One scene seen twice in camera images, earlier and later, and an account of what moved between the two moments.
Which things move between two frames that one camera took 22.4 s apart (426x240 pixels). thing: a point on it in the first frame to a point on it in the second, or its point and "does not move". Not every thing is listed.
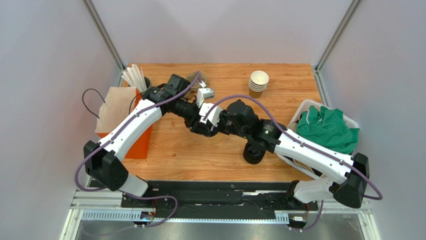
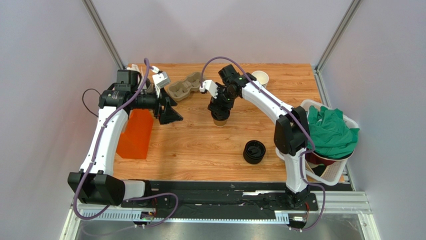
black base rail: x=217 y=197 does not move
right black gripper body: x=225 y=123 to x=219 y=112
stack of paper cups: x=257 y=83 does not move
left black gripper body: x=191 y=121 to x=158 y=108
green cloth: x=326 y=127 does not move
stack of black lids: x=253 y=154 does not move
